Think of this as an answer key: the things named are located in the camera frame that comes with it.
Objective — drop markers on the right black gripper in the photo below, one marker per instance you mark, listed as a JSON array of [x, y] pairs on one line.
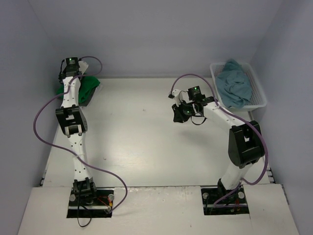
[[178, 113]]

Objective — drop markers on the white t shirt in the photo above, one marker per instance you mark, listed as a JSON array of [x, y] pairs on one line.
[[98, 89]]

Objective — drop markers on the grey t shirt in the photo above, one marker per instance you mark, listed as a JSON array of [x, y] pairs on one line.
[[86, 98]]

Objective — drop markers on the green t shirt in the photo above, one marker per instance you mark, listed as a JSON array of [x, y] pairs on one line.
[[85, 88]]

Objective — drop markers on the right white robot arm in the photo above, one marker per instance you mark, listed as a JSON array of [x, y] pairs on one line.
[[245, 147]]

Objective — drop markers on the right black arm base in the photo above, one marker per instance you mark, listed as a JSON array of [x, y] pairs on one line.
[[234, 204]]

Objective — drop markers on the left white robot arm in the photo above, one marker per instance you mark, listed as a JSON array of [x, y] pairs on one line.
[[74, 126]]

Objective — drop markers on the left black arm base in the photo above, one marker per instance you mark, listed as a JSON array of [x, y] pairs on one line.
[[85, 210]]

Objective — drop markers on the teal cloth in basket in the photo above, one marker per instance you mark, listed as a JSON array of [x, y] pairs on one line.
[[233, 85]]

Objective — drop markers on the white plastic basket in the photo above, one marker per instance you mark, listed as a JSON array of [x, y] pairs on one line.
[[258, 98]]

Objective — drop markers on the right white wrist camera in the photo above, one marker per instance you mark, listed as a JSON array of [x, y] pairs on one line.
[[177, 96]]

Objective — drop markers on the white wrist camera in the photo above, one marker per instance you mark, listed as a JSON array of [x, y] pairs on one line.
[[177, 96], [83, 66]]

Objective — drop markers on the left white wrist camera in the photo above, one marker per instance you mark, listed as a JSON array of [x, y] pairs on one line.
[[83, 66]]

